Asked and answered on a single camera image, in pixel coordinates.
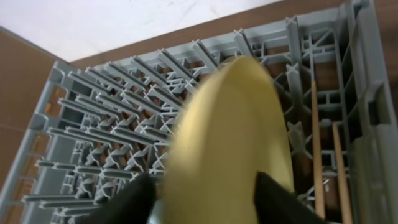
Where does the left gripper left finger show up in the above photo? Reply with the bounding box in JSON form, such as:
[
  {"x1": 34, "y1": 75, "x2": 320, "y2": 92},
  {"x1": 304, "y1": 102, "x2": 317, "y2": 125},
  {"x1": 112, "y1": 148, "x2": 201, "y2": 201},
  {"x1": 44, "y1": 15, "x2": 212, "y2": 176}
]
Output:
[{"x1": 80, "y1": 173, "x2": 155, "y2": 224}]

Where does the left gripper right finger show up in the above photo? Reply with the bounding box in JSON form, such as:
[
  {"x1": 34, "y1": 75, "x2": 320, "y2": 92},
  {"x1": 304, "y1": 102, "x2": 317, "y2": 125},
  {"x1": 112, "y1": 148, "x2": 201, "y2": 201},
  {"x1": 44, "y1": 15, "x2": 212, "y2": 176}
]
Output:
[{"x1": 254, "y1": 172, "x2": 326, "y2": 224}]

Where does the wooden chopstick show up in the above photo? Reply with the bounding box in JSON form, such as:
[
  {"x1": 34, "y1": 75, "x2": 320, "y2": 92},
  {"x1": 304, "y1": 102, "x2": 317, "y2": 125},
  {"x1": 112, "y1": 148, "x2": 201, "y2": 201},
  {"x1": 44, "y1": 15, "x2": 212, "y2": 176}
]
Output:
[
  {"x1": 332, "y1": 122, "x2": 353, "y2": 224},
  {"x1": 311, "y1": 80, "x2": 325, "y2": 219}
]

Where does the yellow round plate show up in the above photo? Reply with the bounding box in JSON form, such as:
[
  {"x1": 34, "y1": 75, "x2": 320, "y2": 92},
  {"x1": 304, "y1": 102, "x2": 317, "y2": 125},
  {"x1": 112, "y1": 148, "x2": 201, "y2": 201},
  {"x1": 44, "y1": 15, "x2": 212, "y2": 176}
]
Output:
[{"x1": 163, "y1": 56, "x2": 294, "y2": 223}]

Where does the grey plastic dishwasher rack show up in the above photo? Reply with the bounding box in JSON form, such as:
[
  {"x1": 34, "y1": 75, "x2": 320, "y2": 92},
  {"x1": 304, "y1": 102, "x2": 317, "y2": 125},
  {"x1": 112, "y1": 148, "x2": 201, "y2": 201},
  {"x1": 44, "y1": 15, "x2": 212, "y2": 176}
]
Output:
[{"x1": 1, "y1": 1, "x2": 397, "y2": 223}]

